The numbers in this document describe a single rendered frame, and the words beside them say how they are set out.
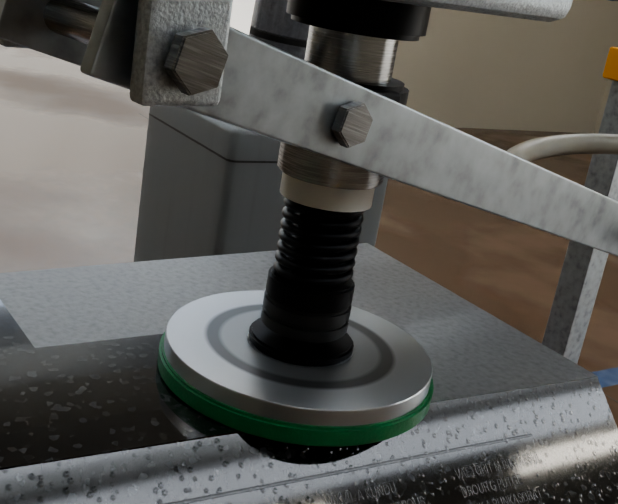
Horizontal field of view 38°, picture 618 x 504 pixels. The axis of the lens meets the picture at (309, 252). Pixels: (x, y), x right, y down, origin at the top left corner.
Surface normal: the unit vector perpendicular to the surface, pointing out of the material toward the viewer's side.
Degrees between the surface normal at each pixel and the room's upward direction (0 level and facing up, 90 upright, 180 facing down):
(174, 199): 90
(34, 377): 0
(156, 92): 90
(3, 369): 0
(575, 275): 90
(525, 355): 0
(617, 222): 90
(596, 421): 45
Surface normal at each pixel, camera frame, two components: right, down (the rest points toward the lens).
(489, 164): 0.66, 0.34
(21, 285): 0.16, -0.93
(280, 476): 0.47, -0.41
